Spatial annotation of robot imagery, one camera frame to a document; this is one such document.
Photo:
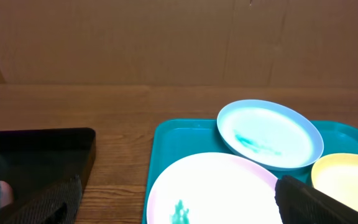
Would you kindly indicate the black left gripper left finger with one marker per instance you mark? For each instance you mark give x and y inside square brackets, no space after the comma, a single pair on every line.
[57,204]

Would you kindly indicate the pink white plate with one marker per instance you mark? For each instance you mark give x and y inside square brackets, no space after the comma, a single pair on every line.
[213,187]

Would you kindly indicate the yellow plate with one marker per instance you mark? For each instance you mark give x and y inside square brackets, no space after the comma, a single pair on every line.
[336,175]

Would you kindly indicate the teal plastic tray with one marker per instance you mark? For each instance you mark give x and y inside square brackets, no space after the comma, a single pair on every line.
[178,138]

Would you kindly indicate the light blue plate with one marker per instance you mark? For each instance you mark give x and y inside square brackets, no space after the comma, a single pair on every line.
[272,135]

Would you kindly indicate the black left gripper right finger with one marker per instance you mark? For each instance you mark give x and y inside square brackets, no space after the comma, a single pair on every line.
[301,204]

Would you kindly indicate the black plastic tray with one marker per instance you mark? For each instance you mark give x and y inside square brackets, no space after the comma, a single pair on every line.
[32,160]

